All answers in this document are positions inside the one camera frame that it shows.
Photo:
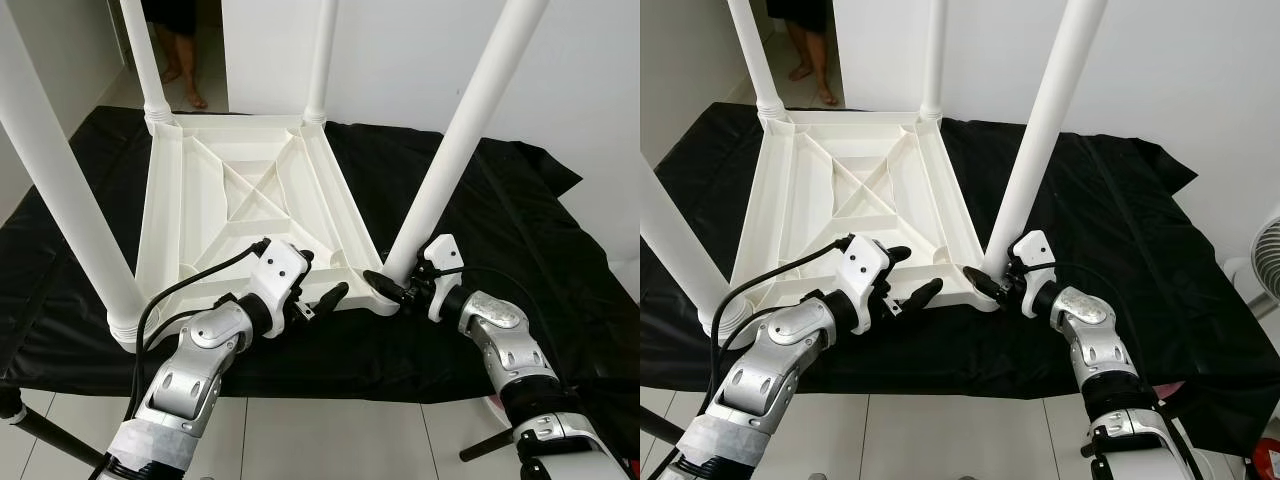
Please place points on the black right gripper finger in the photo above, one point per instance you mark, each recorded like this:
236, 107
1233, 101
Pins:
385, 286
982, 282

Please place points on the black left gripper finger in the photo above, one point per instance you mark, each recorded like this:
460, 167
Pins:
898, 255
309, 258
925, 291
332, 295

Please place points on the white plastic table top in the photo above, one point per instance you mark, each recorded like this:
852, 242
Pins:
190, 200
790, 200

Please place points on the white plastic table leg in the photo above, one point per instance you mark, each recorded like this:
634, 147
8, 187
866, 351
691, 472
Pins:
690, 260
70, 200
758, 60
470, 130
934, 60
322, 60
148, 60
1045, 120

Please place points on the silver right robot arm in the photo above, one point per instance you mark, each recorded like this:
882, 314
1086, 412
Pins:
510, 350
1100, 345

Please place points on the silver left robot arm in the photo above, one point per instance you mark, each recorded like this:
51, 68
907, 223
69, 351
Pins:
770, 365
190, 370

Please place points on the black cloth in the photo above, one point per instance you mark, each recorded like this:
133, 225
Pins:
1150, 260
540, 260

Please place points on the black metal table leg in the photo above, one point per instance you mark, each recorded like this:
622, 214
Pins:
488, 446
665, 425
55, 435

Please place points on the pink cushion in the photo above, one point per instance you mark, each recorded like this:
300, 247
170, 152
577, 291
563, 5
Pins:
1165, 387

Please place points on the person bare legs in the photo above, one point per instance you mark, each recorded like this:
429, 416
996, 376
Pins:
808, 50
182, 50

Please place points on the red round device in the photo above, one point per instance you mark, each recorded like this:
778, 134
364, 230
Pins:
1266, 455

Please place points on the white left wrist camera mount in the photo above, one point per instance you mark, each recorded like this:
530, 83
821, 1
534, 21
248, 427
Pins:
280, 270
865, 268

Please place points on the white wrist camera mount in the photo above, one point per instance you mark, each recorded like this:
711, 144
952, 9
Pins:
440, 255
280, 270
1035, 252
865, 268

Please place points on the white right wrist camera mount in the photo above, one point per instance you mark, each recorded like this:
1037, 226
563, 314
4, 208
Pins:
1035, 252
440, 255

